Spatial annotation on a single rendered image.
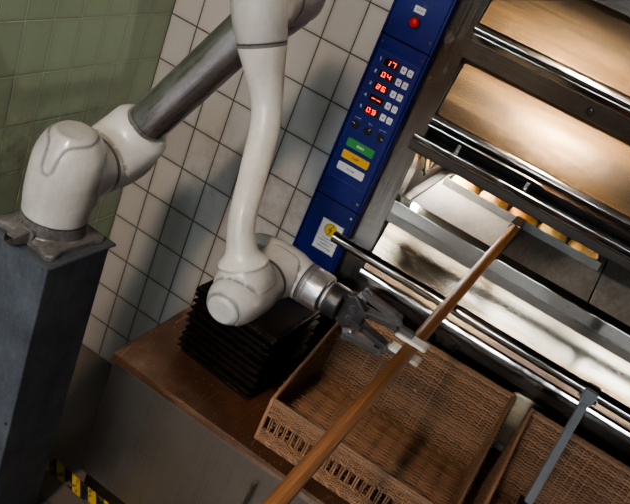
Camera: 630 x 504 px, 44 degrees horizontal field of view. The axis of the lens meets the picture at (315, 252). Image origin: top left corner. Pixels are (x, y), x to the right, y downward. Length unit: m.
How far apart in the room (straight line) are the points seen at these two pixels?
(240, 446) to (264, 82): 1.03
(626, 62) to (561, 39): 0.17
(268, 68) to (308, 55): 0.80
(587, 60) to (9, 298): 1.50
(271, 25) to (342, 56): 0.78
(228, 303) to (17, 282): 0.61
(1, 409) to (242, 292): 0.86
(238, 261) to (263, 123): 0.28
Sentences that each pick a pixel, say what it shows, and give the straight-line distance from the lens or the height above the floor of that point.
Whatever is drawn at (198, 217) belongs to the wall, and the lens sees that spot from 2.67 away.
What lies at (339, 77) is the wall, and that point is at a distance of 2.32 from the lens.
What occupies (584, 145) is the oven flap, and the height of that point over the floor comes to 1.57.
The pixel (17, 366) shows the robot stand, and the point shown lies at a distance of 2.04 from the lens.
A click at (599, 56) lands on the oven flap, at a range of 2.11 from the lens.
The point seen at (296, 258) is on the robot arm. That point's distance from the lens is 1.66.
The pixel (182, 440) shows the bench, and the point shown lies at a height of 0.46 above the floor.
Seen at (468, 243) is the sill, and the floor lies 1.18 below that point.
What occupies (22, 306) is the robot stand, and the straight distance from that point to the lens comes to 1.95.
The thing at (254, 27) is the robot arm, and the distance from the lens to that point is 1.54.
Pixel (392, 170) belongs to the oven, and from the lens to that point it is 2.29.
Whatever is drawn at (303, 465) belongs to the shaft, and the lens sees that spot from 1.25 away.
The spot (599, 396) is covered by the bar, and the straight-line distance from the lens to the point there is 1.94.
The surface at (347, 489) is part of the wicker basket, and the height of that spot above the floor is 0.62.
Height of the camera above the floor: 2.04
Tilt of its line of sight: 28 degrees down
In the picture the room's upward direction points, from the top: 23 degrees clockwise
